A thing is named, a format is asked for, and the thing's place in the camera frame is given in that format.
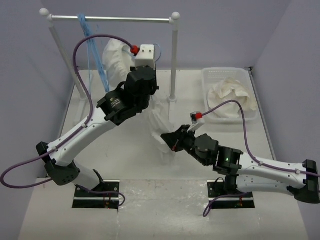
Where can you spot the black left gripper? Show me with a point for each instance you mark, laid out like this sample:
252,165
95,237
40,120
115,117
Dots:
154,85

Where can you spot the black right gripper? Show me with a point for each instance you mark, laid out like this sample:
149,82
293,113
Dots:
173,140

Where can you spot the white skirt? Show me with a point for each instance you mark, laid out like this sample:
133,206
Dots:
117,60

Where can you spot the blue wire hanger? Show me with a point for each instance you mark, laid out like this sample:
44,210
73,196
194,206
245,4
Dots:
158,51

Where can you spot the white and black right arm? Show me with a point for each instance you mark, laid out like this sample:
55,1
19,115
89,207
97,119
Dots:
245,173

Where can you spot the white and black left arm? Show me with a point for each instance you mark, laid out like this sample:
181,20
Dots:
130,98

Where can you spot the bundle of blue hangers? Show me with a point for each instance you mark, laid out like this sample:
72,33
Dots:
92,49

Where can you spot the white plastic basket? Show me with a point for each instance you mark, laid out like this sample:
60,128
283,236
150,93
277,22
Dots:
213,75

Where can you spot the white clothes rack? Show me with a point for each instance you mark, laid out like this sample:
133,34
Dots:
173,20

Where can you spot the white cloth in basket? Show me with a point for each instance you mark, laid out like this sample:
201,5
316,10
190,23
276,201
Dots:
230,89

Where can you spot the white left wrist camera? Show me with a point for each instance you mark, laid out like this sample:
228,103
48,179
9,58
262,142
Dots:
145,56

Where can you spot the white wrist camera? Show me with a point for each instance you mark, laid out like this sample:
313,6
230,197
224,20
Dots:
197,121
145,56

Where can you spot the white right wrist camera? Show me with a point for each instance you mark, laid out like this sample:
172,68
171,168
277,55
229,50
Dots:
197,121

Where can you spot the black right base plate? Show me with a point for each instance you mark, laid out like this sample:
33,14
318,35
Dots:
215,189

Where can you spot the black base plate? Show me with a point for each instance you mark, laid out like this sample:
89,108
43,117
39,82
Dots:
215,189
83,199

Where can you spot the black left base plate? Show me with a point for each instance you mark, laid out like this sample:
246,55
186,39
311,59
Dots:
83,199

